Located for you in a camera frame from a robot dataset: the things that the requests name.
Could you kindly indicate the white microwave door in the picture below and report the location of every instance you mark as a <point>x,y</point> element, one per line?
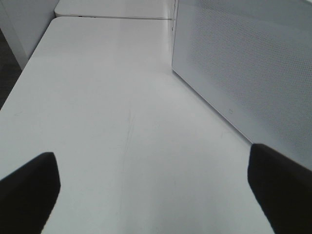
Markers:
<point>252,61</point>

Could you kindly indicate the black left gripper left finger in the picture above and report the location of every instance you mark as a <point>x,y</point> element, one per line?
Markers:
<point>28,195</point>

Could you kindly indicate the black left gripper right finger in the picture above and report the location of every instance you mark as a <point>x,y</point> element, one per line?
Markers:
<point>283,189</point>

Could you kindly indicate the white microwave oven body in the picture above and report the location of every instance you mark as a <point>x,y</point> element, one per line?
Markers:
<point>173,8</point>

